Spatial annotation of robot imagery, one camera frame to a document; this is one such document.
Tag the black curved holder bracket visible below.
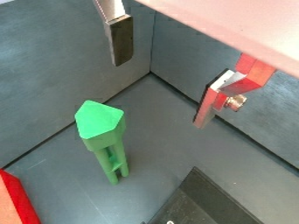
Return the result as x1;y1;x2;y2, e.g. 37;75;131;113
142;166;264;224

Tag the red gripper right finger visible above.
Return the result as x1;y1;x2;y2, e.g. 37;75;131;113
194;53;276;129

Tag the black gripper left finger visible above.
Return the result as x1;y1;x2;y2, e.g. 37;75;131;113
92;0;134;67

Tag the red shape sorting board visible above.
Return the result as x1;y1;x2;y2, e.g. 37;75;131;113
0;169;41;224

